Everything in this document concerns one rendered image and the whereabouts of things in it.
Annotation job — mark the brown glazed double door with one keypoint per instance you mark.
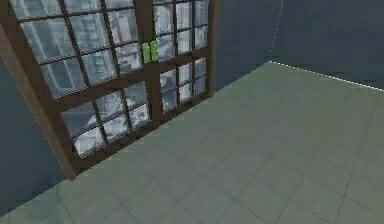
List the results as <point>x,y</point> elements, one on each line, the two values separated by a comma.
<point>149,86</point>

